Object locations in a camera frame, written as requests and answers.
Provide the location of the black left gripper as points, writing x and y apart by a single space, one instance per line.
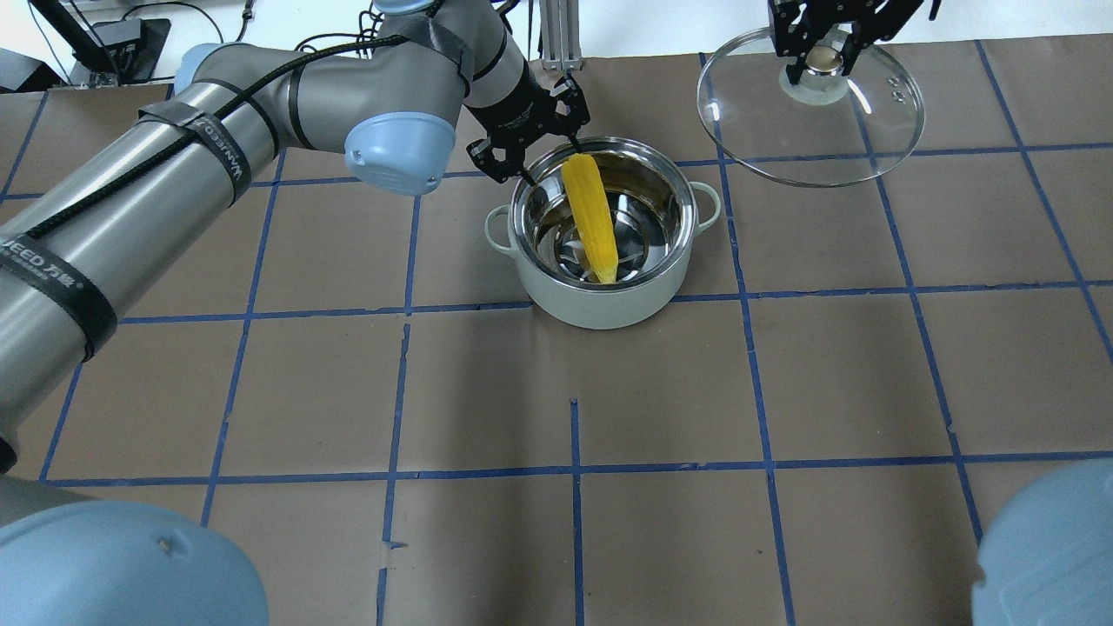
511 107

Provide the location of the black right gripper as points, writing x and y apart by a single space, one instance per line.
817 24

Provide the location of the yellow corn cob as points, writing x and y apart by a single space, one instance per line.
591 213

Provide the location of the glass pot lid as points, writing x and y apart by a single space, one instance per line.
830 129

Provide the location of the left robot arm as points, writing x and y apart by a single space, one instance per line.
78 258

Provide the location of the grey-green cooking pot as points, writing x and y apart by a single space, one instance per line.
658 214

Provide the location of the black monitor stand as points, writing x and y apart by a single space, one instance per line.
124 51

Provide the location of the aluminium frame post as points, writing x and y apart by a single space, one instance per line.
560 49

